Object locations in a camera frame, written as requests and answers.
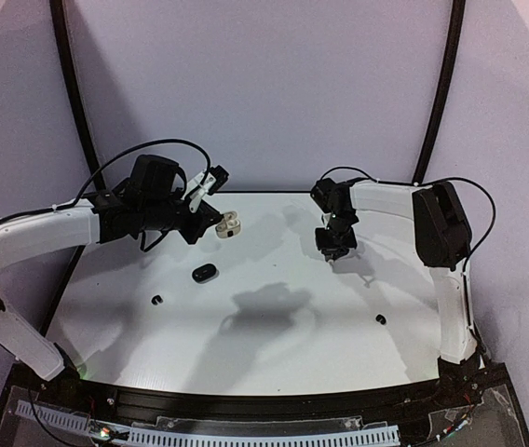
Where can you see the black earbud right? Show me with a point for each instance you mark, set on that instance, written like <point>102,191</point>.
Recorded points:
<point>380,319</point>

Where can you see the black earbud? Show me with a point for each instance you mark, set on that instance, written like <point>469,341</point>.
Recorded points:
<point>380,319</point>
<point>156,300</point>

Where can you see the white earbud charging case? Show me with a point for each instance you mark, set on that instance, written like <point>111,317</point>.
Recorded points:
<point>229,226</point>

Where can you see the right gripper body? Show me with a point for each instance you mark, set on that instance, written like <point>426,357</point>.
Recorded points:
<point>335,240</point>

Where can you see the white slotted cable duct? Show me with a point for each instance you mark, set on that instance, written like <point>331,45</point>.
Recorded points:
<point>338,432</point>

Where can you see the left black frame post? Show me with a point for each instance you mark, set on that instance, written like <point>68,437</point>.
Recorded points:
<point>63,44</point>

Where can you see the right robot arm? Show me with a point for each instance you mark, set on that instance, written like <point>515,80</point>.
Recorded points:
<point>442,241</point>

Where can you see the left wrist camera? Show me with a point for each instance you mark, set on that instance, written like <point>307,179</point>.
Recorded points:
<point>216,179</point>

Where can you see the black earbud charging case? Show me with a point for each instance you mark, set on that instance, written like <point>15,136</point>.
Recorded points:
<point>204,273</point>

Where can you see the black earbud left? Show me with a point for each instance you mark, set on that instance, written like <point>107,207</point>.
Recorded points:
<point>156,300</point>

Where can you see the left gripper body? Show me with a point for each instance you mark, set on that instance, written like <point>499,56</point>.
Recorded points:
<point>195,223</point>

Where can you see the black front frame rail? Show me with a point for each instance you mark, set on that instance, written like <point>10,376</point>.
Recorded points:
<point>131,403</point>

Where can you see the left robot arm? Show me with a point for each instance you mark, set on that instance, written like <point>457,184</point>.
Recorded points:
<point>156,197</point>

